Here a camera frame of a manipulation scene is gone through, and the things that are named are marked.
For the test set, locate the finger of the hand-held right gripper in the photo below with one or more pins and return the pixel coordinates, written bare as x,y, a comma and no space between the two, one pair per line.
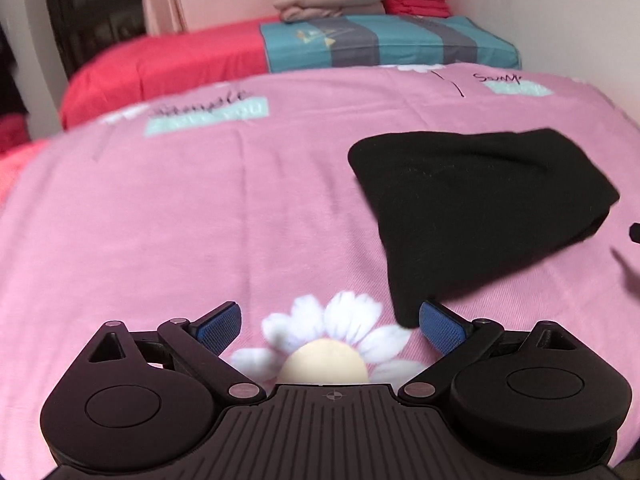
635,233

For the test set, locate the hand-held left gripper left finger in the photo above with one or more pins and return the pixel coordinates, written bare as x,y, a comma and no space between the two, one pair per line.
220,327

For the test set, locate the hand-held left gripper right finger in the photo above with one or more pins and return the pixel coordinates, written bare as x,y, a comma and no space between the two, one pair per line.
440,327

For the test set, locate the black pants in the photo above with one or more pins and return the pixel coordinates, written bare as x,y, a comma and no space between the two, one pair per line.
475,210

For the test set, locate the pink floral blanket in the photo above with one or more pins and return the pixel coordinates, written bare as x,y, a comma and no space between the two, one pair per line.
200,210

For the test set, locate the dark red cloth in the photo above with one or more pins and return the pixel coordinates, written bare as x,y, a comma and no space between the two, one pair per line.
11,132

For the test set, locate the teal grey striped pillow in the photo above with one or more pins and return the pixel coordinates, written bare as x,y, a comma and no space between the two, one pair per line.
390,40

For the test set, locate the dark window frame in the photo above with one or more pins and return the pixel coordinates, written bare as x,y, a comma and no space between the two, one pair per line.
95,15

